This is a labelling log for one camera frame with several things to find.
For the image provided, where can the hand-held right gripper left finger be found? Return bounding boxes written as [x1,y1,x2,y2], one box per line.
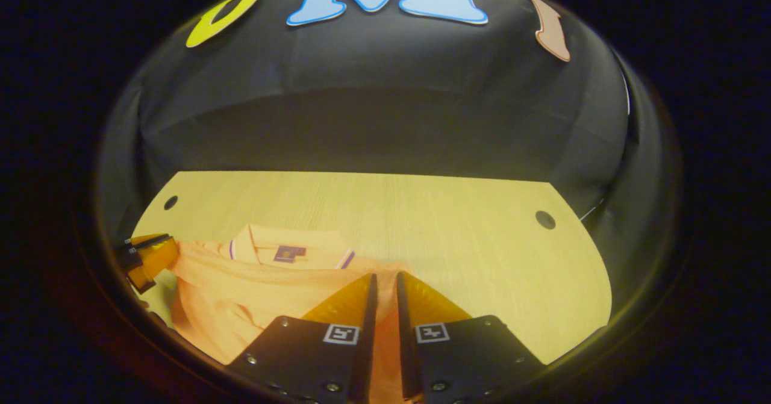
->
[228,273,378,403]

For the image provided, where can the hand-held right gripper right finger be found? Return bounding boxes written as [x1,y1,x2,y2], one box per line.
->
[396,272,546,403]

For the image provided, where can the orange T-shirt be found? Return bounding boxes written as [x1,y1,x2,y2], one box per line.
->
[169,223,416,403]

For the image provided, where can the black backdrop cloth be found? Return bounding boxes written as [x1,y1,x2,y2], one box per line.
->
[96,0,681,308]

